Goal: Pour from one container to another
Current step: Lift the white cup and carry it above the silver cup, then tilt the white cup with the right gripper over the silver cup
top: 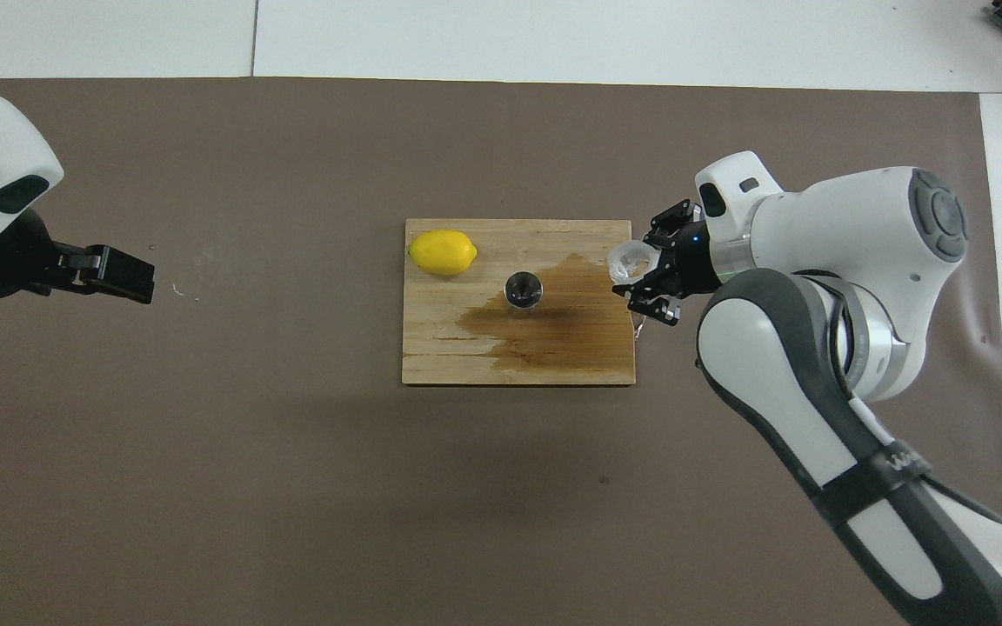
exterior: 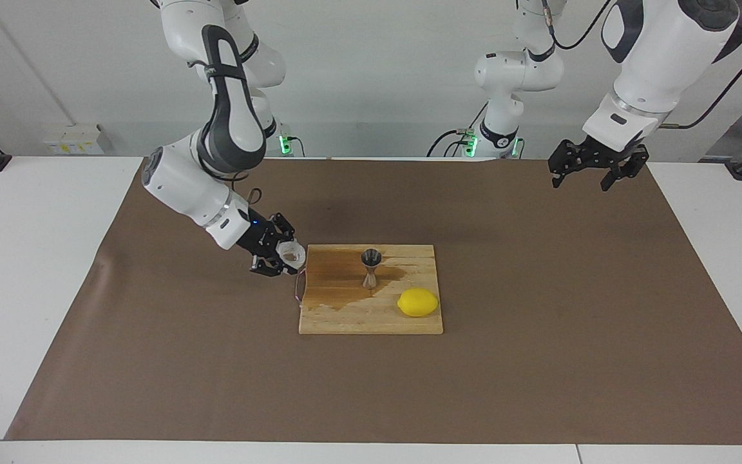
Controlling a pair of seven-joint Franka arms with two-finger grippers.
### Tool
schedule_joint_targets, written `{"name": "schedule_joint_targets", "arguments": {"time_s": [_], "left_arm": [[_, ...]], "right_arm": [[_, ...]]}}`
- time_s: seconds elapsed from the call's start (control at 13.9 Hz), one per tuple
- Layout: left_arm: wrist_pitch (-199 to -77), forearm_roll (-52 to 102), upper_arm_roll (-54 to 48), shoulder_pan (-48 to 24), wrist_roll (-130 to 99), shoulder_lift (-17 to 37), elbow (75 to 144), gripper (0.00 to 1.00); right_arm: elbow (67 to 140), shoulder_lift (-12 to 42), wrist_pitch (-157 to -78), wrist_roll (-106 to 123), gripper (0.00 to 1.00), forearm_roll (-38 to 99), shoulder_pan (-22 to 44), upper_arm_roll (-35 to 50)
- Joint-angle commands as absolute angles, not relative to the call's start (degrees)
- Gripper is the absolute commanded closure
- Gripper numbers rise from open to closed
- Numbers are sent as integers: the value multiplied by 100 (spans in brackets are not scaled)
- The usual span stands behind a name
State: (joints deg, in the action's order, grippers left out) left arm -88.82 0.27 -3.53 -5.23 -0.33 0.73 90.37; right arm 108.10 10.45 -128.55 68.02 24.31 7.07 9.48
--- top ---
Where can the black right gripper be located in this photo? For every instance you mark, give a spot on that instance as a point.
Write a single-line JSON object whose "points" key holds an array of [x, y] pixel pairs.
{"points": [[692, 259]]}

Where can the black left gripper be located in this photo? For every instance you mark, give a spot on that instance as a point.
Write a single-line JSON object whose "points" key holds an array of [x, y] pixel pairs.
{"points": [[5, 265]]}

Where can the clear plastic cup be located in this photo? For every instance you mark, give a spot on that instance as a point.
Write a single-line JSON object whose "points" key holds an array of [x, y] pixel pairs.
{"points": [[630, 261]]}

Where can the steel cocktail jigger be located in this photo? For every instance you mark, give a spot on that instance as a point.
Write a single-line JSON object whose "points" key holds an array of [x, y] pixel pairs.
{"points": [[523, 291]]}

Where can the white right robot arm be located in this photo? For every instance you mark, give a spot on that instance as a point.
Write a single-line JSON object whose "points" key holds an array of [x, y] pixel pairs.
{"points": [[858, 226]]}

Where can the brown paper table mat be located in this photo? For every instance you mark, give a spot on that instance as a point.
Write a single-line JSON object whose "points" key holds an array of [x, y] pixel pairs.
{"points": [[205, 435]]}

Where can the wooden cutting board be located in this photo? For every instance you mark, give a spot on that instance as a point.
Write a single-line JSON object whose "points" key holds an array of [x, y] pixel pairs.
{"points": [[466, 356]]}

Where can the yellow lemon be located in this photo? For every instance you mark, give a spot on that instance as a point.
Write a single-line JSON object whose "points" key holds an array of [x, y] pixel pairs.
{"points": [[442, 252]]}

